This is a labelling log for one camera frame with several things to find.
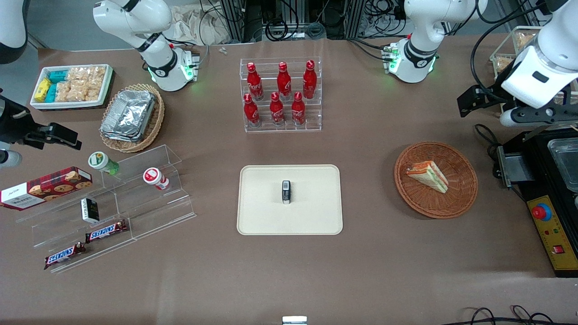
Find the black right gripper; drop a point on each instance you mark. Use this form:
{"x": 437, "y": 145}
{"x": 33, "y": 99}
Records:
{"x": 13, "y": 123}

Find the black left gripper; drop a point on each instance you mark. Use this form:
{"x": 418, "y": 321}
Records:
{"x": 492, "y": 95}

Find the triangle sandwich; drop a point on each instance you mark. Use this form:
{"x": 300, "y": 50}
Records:
{"x": 429, "y": 176}

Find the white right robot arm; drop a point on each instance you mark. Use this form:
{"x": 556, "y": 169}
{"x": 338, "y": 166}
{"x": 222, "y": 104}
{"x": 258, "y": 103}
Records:
{"x": 135, "y": 18}

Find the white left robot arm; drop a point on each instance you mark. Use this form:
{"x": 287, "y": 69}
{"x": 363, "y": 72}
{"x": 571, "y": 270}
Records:
{"x": 429, "y": 27}

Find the round brown wicker basket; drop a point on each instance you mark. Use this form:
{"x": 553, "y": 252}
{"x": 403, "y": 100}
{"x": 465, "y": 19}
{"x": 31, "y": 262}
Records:
{"x": 460, "y": 194}

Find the oval tan wicker basket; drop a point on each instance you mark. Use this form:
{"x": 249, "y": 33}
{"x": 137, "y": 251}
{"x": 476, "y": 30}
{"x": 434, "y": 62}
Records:
{"x": 154, "y": 130}

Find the beige plastic tray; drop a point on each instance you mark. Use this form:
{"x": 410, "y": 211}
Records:
{"x": 316, "y": 212}

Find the white plastic snack bin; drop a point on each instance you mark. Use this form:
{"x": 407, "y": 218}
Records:
{"x": 67, "y": 105}

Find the teal snack pack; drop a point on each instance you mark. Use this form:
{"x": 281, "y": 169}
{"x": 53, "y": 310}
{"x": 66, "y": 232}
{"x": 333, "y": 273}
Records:
{"x": 51, "y": 93}
{"x": 58, "y": 76}

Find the yellow snack pack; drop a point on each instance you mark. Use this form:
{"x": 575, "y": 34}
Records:
{"x": 42, "y": 89}

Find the clear bag of crackers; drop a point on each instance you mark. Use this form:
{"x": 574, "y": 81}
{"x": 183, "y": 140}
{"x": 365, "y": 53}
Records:
{"x": 63, "y": 91}
{"x": 88, "y": 92}
{"x": 86, "y": 75}

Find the red cookie box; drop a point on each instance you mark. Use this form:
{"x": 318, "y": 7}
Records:
{"x": 45, "y": 187}

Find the green-lidded white cup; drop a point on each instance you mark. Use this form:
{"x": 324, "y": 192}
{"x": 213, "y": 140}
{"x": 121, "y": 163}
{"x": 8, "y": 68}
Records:
{"x": 101, "y": 161}

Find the cream bin of crackers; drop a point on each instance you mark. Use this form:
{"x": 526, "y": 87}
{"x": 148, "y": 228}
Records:
{"x": 501, "y": 45}

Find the small black carton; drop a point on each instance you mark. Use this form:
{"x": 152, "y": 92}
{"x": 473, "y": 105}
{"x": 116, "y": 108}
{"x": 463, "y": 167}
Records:
{"x": 90, "y": 210}

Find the stack of foil containers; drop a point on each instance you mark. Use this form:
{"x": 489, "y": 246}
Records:
{"x": 128, "y": 115}

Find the clear plastic container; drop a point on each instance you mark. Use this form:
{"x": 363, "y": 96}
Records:
{"x": 564, "y": 162}

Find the Snickers chocolate bar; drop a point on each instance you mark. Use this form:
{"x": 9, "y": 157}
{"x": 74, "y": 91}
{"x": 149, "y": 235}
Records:
{"x": 106, "y": 231}
{"x": 64, "y": 255}

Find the red-lidded white cup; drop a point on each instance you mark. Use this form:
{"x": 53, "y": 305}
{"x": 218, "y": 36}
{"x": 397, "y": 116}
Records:
{"x": 153, "y": 176}

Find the red emergency stop button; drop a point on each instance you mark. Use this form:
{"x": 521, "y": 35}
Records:
{"x": 541, "y": 212}

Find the clear acrylic stepped shelf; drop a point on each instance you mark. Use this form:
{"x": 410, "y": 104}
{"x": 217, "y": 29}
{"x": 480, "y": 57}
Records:
{"x": 158, "y": 216}

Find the clear acrylic bottle rack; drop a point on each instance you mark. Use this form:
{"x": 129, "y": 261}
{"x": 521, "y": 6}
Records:
{"x": 318, "y": 118}

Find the black sealing machine yellow panel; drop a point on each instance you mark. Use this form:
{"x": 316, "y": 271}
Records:
{"x": 555, "y": 243}

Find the red cola bottle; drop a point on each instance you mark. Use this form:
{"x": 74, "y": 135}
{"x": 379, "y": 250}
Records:
{"x": 251, "y": 111}
{"x": 276, "y": 109}
{"x": 309, "y": 80}
{"x": 298, "y": 109}
{"x": 254, "y": 82}
{"x": 283, "y": 81}

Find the crumpled beige cloth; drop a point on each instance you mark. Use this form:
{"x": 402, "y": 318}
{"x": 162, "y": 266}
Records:
{"x": 198, "y": 27}

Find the small black and white pack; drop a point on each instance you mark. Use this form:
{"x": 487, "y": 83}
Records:
{"x": 286, "y": 192}

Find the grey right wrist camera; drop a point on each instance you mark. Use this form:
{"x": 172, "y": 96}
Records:
{"x": 9, "y": 159}

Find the black aluminium frame post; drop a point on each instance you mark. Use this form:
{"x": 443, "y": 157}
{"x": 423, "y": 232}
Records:
{"x": 232, "y": 18}

